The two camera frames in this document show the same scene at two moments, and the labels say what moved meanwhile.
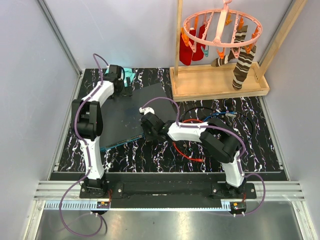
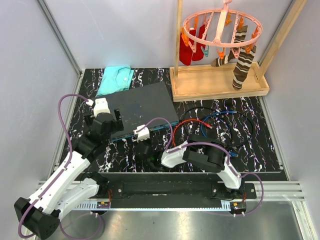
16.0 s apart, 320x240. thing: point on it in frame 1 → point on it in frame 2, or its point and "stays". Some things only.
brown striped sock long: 243,66 stays
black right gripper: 150,137 → 148,140
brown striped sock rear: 240,36 stays
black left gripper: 127,91 → 117,124
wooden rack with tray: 192,82 stays
